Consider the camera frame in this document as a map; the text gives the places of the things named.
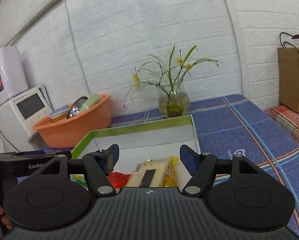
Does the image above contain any yellow snack bag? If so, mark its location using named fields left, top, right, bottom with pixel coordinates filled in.
left=162, top=156, right=180, bottom=187

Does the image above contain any cream wafer snack packet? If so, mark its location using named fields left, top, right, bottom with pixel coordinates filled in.
left=126, top=159, right=169, bottom=188

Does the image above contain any green pea snack packet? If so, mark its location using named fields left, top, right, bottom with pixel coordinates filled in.
left=70, top=174, right=88, bottom=189

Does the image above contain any red peanut snack packet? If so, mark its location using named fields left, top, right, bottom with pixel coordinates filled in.
left=107, top=172, right=131, bottom=190

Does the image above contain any person left hand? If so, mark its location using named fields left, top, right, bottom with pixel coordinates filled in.
left=0, top=206, right=13, bottom=230

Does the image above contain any white appliance with screen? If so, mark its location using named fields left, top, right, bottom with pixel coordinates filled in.
left=0, top=85, right=53, bottom=152

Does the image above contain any orange plastic basin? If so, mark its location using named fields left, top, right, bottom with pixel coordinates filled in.
left=32, top=94, right=112, bottom=148

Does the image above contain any green cardboard box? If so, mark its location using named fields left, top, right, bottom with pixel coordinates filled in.
left=71, top=115, right=200, bottom=174

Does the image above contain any glass vase with orchid plant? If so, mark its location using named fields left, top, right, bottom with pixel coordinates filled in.
left=124, top=45, right=219, bottom=118

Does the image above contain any white water purifier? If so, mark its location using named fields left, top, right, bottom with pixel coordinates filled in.
left=0, top=46, right=28, bottom=106

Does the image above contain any plaid orange cloth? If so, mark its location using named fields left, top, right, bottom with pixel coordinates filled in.
left=265, top=105, right=299, bottom=146

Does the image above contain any brown paper bag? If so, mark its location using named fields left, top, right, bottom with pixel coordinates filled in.
left=277, top=48, right=299, bottom=113

